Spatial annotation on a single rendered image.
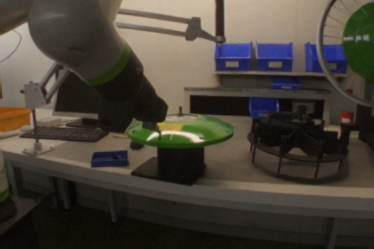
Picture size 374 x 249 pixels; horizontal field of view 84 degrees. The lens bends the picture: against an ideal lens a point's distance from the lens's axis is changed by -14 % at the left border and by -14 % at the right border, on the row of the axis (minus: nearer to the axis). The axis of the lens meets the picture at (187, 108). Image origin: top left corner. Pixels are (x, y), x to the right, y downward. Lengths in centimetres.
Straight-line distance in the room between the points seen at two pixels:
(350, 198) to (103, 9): 69
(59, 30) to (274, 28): 140
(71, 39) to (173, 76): 139
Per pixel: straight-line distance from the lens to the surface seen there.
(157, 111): 49
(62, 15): 30
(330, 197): 71
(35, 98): 103
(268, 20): 159
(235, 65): 135
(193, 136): 59
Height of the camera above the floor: 123
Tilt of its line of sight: 9 degrees down
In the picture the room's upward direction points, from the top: straight up
